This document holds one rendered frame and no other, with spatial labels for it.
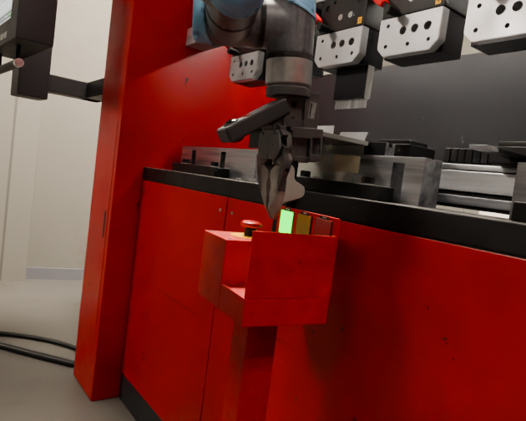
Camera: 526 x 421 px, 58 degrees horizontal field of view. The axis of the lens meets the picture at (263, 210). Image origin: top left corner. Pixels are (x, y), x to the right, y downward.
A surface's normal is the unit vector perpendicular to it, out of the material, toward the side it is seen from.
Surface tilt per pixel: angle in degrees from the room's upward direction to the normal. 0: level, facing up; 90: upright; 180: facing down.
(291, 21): 92
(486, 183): 90
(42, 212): 90
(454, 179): 90
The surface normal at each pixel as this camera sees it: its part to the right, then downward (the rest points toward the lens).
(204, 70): 0.58, 0.13
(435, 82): -0.80, -0.07
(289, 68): -0.01, 0.11
